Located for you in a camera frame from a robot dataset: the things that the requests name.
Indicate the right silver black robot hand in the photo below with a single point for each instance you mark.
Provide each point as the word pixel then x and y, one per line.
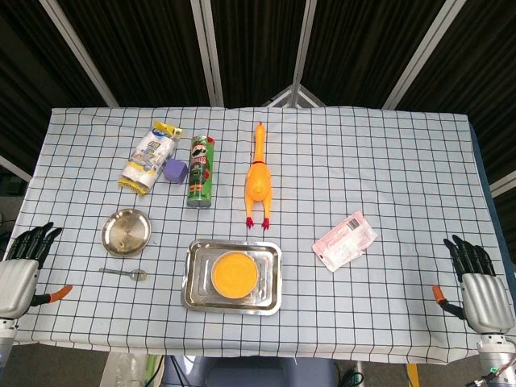
pixel 485 298

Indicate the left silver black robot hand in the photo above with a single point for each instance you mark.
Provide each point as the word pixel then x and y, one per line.
pixel 16 278

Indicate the small metal spoon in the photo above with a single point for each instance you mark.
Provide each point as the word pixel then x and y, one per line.
pixel 137 275

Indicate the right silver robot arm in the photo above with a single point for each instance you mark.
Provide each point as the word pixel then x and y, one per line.
pixel 496 359

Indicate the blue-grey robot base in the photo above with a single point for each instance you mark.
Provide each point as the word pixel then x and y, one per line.
pixel 250 373

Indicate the white round bowl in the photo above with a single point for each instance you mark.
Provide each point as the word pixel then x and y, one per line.
pixel 212 282

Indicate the round stainless steel plate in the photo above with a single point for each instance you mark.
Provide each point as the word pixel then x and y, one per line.
pixel 126 232

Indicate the pink white plastic packet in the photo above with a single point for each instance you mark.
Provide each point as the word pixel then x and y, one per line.
pixel 344 242

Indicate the white yellow bag roll pack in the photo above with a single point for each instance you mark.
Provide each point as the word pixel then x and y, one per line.
pixel 147 161

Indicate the rectangular stainless steel tray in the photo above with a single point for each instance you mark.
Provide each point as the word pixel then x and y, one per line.
pixel 197 282

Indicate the blue checked tablecloth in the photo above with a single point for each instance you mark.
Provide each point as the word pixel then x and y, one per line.
pixel 363 161

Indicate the purple foam cube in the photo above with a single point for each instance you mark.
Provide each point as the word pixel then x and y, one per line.
pixel 174 171

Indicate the green Pringles can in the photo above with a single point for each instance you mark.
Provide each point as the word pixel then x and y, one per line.
pixel 199 177

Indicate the orange rubber chicken toy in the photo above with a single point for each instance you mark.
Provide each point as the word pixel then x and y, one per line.
pixel 259 181

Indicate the black folding partition screen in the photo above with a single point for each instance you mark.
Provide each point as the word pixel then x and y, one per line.
pixel 141 48

